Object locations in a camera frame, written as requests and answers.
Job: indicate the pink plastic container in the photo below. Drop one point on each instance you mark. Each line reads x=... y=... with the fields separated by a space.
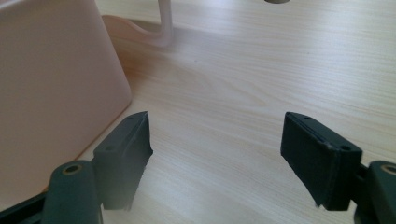
x=53 y=93

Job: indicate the grey round object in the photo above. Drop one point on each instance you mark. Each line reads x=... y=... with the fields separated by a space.
x=277 y=1

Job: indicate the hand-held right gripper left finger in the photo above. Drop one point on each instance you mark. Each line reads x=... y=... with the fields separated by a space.
x=124 y=161

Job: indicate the pink plastic scoop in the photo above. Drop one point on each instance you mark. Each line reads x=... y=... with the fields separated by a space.
x=146 y=29

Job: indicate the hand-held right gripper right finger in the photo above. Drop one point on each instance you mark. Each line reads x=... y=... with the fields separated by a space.
x=317 y=161

